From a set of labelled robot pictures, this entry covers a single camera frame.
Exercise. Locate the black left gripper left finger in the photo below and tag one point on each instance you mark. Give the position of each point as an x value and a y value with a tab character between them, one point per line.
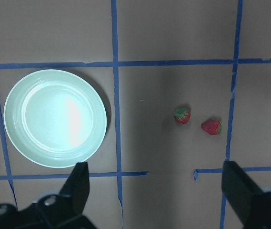
63	210

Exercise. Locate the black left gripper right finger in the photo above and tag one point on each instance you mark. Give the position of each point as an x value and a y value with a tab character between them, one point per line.
251	204

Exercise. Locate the red strawberry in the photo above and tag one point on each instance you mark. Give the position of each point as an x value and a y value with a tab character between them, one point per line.
182	115
212	127

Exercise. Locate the pale green plate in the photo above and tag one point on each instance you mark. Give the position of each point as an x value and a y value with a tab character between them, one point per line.
55	118

